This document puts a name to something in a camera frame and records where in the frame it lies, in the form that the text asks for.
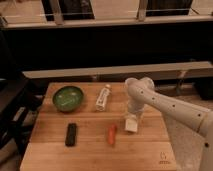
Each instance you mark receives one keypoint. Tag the white sponge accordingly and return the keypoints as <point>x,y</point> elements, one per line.
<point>131,125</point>

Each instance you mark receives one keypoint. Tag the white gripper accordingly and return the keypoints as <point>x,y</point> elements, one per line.
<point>134,109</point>

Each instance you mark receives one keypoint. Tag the white bottle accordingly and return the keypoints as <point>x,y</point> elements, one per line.
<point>102,98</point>

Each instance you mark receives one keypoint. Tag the green bowl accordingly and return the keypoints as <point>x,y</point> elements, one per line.
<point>68,98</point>

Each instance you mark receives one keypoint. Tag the dark chair on left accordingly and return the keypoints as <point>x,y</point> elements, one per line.
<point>16,100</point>

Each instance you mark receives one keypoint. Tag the orange carrot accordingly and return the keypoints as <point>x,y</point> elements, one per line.
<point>112,134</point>

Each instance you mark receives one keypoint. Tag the black rectangular block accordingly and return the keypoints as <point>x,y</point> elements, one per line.
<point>71,134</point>

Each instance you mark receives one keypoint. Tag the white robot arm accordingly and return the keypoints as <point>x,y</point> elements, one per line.
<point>200,119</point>

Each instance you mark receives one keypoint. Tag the long wooden bench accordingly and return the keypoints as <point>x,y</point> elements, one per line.
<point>155,71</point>

